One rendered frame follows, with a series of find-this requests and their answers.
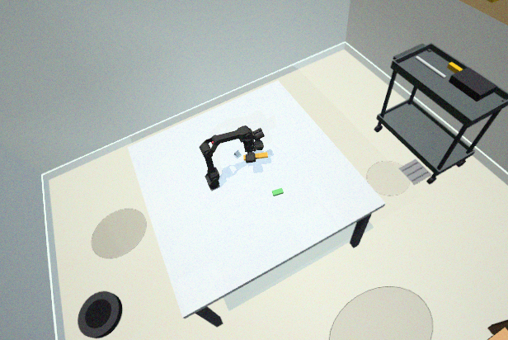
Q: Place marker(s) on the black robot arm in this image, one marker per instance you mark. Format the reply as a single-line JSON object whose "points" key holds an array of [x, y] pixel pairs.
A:
{"points": [[244, 134]]}

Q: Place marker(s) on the yellow bar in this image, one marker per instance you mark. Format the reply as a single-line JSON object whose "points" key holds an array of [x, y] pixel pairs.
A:
{"points": [[258, 155]]}

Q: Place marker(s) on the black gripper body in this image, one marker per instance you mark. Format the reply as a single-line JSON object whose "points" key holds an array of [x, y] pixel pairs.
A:
{"points": [[250, 158]]}

